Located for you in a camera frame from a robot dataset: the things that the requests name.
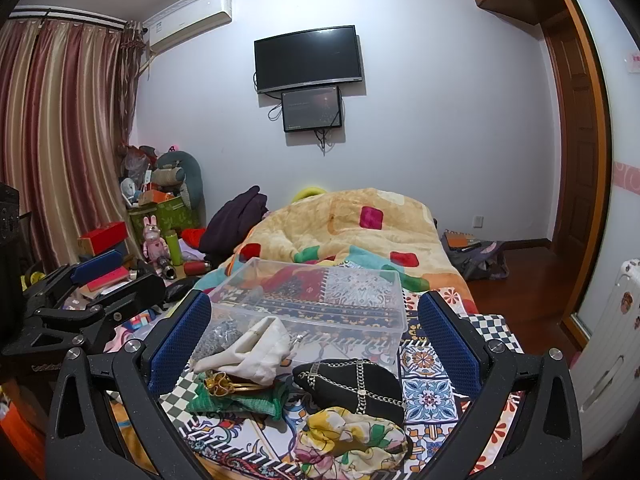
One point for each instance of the wall power outlet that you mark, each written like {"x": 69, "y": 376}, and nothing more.
{"x": 478, "y": 222}

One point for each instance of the red striped curtain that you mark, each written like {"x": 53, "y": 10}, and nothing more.
{"x": 68, "y": 93}

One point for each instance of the green gift bag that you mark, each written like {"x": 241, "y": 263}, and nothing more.
{"x": 170, "y": 215}

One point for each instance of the black chain handbag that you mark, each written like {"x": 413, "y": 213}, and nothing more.
{"x": 360, "y": 386}

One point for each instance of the grey green plush pillow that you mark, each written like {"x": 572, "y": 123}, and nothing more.
{"x": 180, "y": 170}

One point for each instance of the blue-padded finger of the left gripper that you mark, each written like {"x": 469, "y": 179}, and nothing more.
{"x": 96, "y": 267}

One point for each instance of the pink bunny plush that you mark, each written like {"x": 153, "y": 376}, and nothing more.
{"x": 155, "y": 249}

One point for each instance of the floral yellow fabric item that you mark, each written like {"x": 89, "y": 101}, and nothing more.
{"x": 338, "y": 444}

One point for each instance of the bag pile on floor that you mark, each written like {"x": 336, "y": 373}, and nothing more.
{"x": 475, "y": 259}

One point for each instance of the small wall-mounted screen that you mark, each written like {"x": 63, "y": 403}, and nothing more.
{"x": 317, "y": 108}

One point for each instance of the white air conditioner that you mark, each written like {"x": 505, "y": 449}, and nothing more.
{"x": 183, "y": 23}

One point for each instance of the dark purple garment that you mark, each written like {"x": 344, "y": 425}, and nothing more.
{"x": 232, "y": 222}

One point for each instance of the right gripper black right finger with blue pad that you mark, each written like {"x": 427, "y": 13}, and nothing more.
{"x": 543, "y": 441}

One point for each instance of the green bottle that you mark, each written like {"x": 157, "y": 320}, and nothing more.
{"x": 172, "y": 241}

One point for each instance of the clear plastic storage box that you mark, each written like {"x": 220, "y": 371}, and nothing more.
{"x": 329, "y": 312}

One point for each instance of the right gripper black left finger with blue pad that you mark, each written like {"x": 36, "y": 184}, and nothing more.
{"x": 83, "y": 438}

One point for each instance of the wooden door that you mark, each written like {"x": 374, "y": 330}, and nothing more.
{"x": 585, "y": 143}

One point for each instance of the beige patchwork fleece blanket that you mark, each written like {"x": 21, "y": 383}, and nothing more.
{"x": 371, "y": 228}

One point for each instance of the green fabric item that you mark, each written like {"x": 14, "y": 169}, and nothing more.
{"x": 269, "y": 402}

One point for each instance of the white fabric pouch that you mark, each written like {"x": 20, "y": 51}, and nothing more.
{"x": 255, "y": 356}

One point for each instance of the patterned patchwork bed sheet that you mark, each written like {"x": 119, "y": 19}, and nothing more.
{"x": 251, "y": 446}

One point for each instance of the red box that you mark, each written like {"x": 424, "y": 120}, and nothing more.
{"x": 102, "y": 239}

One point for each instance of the gold ring clasp red pouch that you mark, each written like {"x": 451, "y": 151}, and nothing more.
{"x": 220, "y": 384}

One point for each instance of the yellow green round object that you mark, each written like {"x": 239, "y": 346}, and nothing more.
{"x": 311, "y": 191}

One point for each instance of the wall-mounted black television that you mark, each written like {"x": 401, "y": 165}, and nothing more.
{"x": 329, "y": 55}

